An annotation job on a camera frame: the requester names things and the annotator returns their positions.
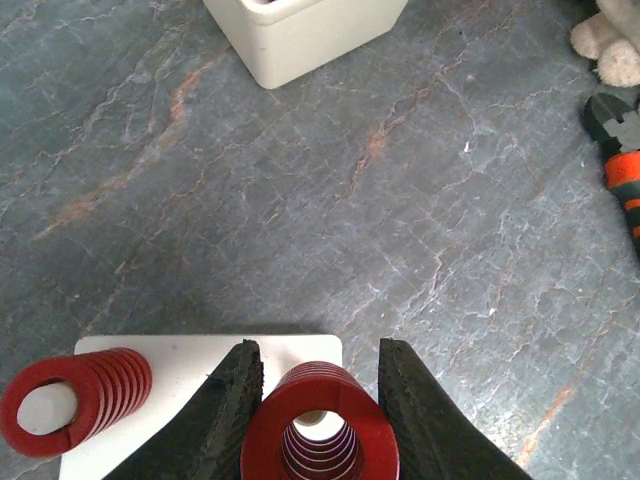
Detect red spring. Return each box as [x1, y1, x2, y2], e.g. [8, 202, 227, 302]
[1, 347, 153, 458]
[240, 361, 400, 480]

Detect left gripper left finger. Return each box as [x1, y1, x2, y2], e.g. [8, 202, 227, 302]
[107, 340, 264, 480]

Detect orange black pliers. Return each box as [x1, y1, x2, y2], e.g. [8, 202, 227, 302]
[583, 93, 639, 254]

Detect white spring box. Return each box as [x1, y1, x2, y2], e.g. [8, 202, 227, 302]
[204, 0, 408, 90]

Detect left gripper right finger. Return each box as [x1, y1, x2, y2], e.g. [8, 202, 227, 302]
[378, 338, 531, 480]

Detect white peg base plate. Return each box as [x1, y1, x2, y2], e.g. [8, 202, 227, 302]
[59, 334, 343, 480]

